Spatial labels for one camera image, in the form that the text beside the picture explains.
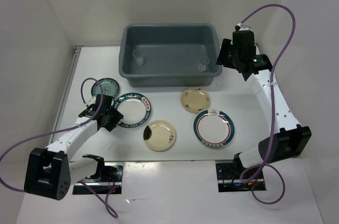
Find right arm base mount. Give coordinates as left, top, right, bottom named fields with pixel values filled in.
left=216, top=162, right=267, bottom=193

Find beige plate dark spot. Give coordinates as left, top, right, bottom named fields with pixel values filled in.
left=143, top=120, right=176, bottom=152

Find beige plate black characters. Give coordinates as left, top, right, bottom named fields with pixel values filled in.
left=181, top=87, right=211, bottom=113

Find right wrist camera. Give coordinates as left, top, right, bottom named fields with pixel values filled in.
left=235, top=23, right=252, bottom=31

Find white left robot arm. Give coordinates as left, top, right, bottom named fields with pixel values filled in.
left=24, top=94, right=123, bottom=200

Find white plate green red rim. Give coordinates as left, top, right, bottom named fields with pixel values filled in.
left=193, top=109, right=235, bottom=149

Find blue floral small plate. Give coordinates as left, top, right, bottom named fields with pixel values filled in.
left=91, top=78, right=120, bottom=98

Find grey plastic bin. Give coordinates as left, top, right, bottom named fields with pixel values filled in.
left=119, top=23, right=222, bottom=87

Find clear plastic cup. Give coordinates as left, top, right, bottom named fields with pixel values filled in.
left=132, top=49, right=145, bottom=66
left=197, top=56, right=210, bottom=72

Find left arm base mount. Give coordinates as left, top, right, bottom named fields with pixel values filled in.
left=82, top=162, right=124, bottom=195

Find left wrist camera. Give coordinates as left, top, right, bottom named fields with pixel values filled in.
left=88, top=96, right=96, bottom=104

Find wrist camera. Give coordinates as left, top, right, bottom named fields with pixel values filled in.
left=235, top=23, right=252, bottom=31
left=88, top=96, right=96, bottom=104

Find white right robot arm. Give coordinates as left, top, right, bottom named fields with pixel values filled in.
left=217, top=29, right=311, bottom=178

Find white plate green text rim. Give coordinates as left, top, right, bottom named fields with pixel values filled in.
left=113, top=92, right=151, bottom=129

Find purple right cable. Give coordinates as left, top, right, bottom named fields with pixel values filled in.
left=239, top=3, right=296, bottom=205

